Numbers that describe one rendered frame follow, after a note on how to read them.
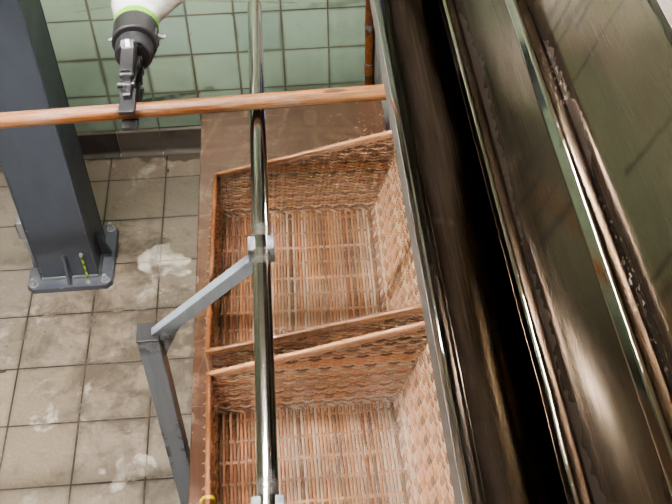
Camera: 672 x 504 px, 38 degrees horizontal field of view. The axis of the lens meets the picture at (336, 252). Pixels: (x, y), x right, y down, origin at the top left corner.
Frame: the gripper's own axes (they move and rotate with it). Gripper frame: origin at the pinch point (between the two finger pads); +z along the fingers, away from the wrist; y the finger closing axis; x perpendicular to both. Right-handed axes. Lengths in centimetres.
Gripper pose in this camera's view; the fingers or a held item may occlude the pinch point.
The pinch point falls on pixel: (129, 109)
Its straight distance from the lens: 187.7
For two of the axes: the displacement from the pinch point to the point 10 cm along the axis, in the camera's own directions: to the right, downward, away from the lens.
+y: 0.2, 6.8, 7.4
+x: -10.0, 0.8, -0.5
